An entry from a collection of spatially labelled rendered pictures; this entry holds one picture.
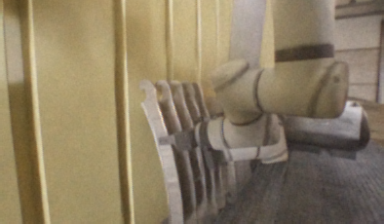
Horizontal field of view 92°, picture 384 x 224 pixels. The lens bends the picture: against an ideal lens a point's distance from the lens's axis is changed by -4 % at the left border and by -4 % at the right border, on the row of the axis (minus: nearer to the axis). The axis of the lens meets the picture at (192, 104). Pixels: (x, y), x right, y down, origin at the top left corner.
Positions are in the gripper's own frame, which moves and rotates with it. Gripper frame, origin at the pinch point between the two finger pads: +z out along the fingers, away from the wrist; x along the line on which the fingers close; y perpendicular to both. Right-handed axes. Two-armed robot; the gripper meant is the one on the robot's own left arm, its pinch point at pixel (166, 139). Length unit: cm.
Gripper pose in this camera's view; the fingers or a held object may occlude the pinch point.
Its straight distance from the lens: 63.4
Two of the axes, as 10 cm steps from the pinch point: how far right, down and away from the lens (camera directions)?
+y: -2.0, -9.8, 0.3
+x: -5.1, 0.8, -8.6
